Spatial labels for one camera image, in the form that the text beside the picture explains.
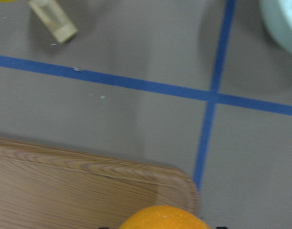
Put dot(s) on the orange fruit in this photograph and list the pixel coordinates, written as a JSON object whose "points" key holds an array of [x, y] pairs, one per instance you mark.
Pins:
{"points": [[163, 217]]}

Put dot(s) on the wooden cutting board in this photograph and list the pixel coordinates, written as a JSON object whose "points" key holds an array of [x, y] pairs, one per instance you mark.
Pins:
{"points": [[43, 187]]}

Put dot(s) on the wooden drying rack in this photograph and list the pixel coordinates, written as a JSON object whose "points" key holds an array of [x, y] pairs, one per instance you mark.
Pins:
{"points": [[54, 19]]}

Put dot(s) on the green ceramic bowl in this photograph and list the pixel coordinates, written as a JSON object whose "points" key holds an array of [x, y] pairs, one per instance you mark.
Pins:
{"points": [[277, 17]]}

